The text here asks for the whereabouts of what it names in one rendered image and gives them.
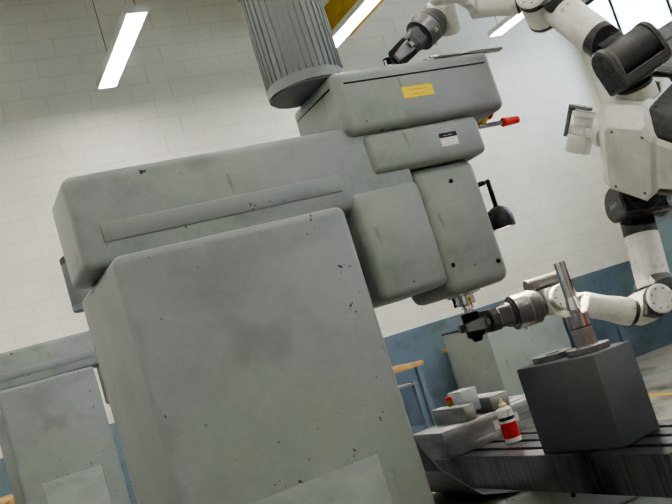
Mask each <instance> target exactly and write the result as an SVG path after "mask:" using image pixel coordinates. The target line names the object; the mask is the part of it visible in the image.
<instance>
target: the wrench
mask: <svg viewBox="0 0 672 504"><path fill-rule="evenodd" d="M502 49H503V47H495V48H487V49H480V50H472V51H464V52H457V53H449V54H443V53H436V54H429V55H428V58H429V59H424V60H422V61H425V60H432V59H439V58H446V57H453V56H460V55H467V54H474V53H483V54H486V53H493V52H499V51H500V50H502ZM430 58H431V59H430Z"/></svg>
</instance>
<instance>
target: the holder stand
mask: <svg viewBox="0 0 672 504"><path fill-rule="evenodd" d="M532 361H533V364H530V365H528V366H525V367H523V368H520V369H518V370H517V373H518V376H519V379H520V382H521V385H522V388H523V391H524V394H525V397H526V400H527V403H528V406H529V409H530V412H531V415H532V418H533V421H534V424H535V428H536V431H537V434H538V437H539V440H540V443H541V446H542V449H543V452H544V453H556V452H570V451H584V450H598V449H612V448H624V447H626V446H628V445H630V444H632V443H634V442H636V441H638V440H640V439H642V438H644V437H646V436H648V435H650V434H651V433H653V432H655V431H657V430H659V429H660V427H659V424H658V421H657V418H656V415H655V412H654V409H653V406H652V403H651V401H650V398H649V395H648V392H647V389H646V386H645V383H644V380H643V377H642V374H641V372H640V369H639V366H638V363H637V360H636V357H635V354H634V351H633V348H632V345H631V343H630V341H623V342H619V343H614V344H610V341H609V339H606V340H600V341H598V343H597V344H594V345H591V346H588V347H584V348H580V349H575V348H573V347H567V348H563V349H558V350H555V351H551V352H548V353H545V354H542V355H539V356H536V357H534V358H532Z"/></svg>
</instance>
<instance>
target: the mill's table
mask: <svg viewBox="0 0 672 504"><path fill-rule="evenodd" d="M657 421H658V424H659V427H660V429H659V430H657V431H655V432H653V433H651V434H650V435H648V436H646V437H644V438H642V439H640V440H638V441H636V442H634V443H632V444H630V445H628V446H626V447H624V448H612V449H598V450H584V451H570V452H556V453H544V452H543V449H542V446H541V443H540V440H539V437H538V434H537V431H536V428H535V427H532V428H524V429H522V430H520V434H521V438H522V439H521V440H520V441H518V442H516V443H512V444H507V443H506V442H505V439H504V437H503V438H501V439H498V440H496V441H493V442H491V443H489V444H486V445H484V446H482V447H479V448H477V449H474V450H472V451H470V452H467V453H465V454H462V455H460V456H458V457H455V458H453V459H451V460H433V461H434V462H435V463H436V464H437V465H438V466H439V467H440V469H441V470H442V471H444V472H446V473H448V474H449V475H451V476H453V477H455V478H456V479H458V480H460V481H461V482H463V483H465V484H467V485H468V486H470V487H472V488H484V489H486V488H487V489H494V488H495V489H504V490H524V491H543V492H563V493H583V494H603V495H623V496H643V497H663V498H672V419H664V420H657Z"/></svg>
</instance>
